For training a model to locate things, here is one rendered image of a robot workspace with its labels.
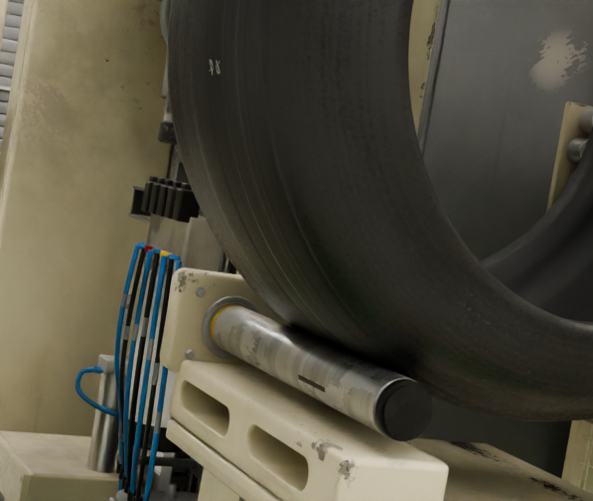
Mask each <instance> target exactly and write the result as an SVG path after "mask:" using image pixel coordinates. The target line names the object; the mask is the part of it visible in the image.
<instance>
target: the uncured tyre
mask: <svg viewBox="0 0 593 501"><path fill-rule="evenodd" d="M412 6H413V0H172V1H171V7H170V15H169V25H168V39H167V78H168V91H169V100H170V108H171V114H172V120H173V125H174V131H175V135H176V140H177V144H178V148H179V151H180V155H181V158H182V162H183V165H184V168H185V171H186V174H187V177H188V180H189V182H190V185H191V187H192V190H193V192H194V195H195V197H196V199H197V202H198V204H199V206H200V208H201V210H202V212H203V214H204V216H205V218H206V220H207V222H208V224H209V226H210V228H211V230H212V232H213V234H214V235H215V237H216V239H217V241H218V242H219V244H220V246H221V247H222V249H223V251H224V253H225V254H226V256H227V257H228V259H229V260H230V262H231V263H232V264H233V266H234V267H235V268H236V270H237V271H238V273H239V274H240V275H241V276H242V278H243V279H244V280H245V281H246V283H247V284H248V285H249V286H250V287H251V288H252V290H253V291H254V292H255V293H256V294H257V295H258V296H259V297H260V298H261V299H262V300H263V301H264V302H265V303H266V304H267V305H268V306H269V307H270V308H271V309H272V310H273V311H274V312H275V313H276V314H277V315H279V316H280V317H281V318H282V319H283V320H284V321H286V322H287V323H288V324H289V325H291V326H292V327H293V328H295V329H296V330H298V331H301V332H303V333H305V334H308V335H310V336H312V337H315V338H317V339H319V340H322V341H324V342H326V343H329V344H331V345H333V346H336V347H338V348H341V349H343V350H345V351H348V352H350V353H352V354H355V355H357V356H359V357H362V358H364V359H366V360H369V361H371V362H373V363H376V364H378V365H380V366H383V367H385V368H387V369H390V370H392V371H393V372H396V373H398V374H400V375H403V376H405V377H407V378H410V379H412V380H414V381H416V382H417V383H419V384H421V385H423V386H424V387H425V388H426V389H427V390H428V392H429V394H430V396H431V397H432V398H435V399H437V400H439V401H442V402H444V403H447V404H449V405H452V406H454V407H457V408H460V409H463V410H466V411H469V412H473V413H476V414H480V415H484V416H489V417H494V418H504V419H512V420H523V421H562V420H582V419H592V418H593V126H592V130H591V133H590V136H589V139H588V142H587V145H586V147H585V150H584V152H583V155H582V157H581V159H580V161H579V163H578V165H577V167H576V169H575V171H574V173H573V175H572V177H571V178H570V180H569V182H568V183H567V185H566V187H565V188H564V190H563V191H562V193H561V194H560V195H559V197H558V198H557V200H556V201H555V202H554V203H553V205H552V206H551V207H550V208H549V210H548V211H547V212H546V213H545V214H544V215H543V216H542V217H541V218H540V219H539V221H537V222H536V223H535V224H534V225H533V226H532V227H531V228H530V229H529V230H528V231H527V232H526V233H524V234H523V235H522V236H521V237H519V238H518V239H517V240H515V241H514V242H512V243H511V244H510V245H508V246H507V247H505V248H503V249H502V250H499V251H498V252H496V253H494V254H492V255H490V256H488V257H486V258H483V259H481V260H478V259H477V258H476V257H475V256H474V255H473V253H472V252H471V251H470V250H469V248H468V247H467V246H466V244H465V243H464V242H463V240H462V239H461V237H460V236H459V235H458V233H457V231H456V230H455V228H454V227H453V225H452V223H451V222H450V220H449V218H448V217H447V215H446V213H445V211H444V209H443V207H442V205H441V203H440V201H439V199H438V197H437V195H436V193H435V190H434V188H433V186H432V183H431V181H430V178H429V175H428V173H427V170H426V167H425V164H424V161H423V158H422V154H421V151H420V147H419V143H418V139H417V135H416V130H415V125H414V120H413V114H412V107H411V99H410V89H409V72H408V47H409V31H410V21H411V13H412ZM219 49H222V84H209V82H208V50H219Z"/></svg>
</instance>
